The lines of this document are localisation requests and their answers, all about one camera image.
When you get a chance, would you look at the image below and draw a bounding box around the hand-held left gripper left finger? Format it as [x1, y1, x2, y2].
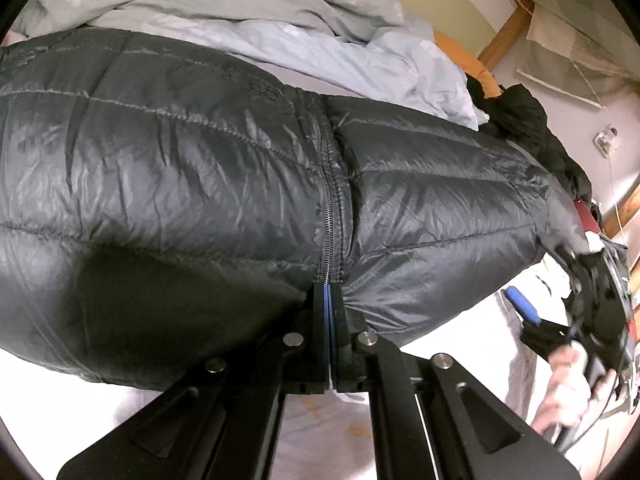
[56, 283, 332, 480]

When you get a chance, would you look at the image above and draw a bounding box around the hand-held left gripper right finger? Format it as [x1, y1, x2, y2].
[330, 284, 583, 480]

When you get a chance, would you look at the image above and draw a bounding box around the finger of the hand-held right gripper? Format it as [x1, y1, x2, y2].
[547, 240, 588, 291]
[504, 286, 581, 356]

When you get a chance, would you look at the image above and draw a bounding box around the black puffer jacket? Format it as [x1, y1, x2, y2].
[0, 29, 591, 393]

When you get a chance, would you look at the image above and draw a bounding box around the person's right hand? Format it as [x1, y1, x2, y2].
[532, 345, 621, 433]

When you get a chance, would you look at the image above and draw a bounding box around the red object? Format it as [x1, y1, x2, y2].
[575, 199, 601, 233]

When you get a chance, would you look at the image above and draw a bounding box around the black crumpled garment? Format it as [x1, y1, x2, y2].
[465, 72, 593, 206]

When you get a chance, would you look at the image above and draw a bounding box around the orange pillow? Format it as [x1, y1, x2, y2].
[432, 30, 503, 98]

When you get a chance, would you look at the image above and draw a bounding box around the hanging roller blind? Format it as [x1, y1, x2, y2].
[505, 0, 626, 109]

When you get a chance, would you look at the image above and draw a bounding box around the white bed sheet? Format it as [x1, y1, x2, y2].
[0, 240, 571, 480]

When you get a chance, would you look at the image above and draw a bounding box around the light grey-blue duvet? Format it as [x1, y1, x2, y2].
[12, 0, 491, 131]

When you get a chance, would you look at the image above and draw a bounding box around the thin white cable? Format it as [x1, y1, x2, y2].
[605, 147, 628, 241]

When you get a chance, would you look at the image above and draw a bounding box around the white wall socket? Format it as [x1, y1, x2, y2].
[595, 124, 621, 150]

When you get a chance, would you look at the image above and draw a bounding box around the wooden bed frame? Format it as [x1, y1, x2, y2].
[477, 0, 536, 73]

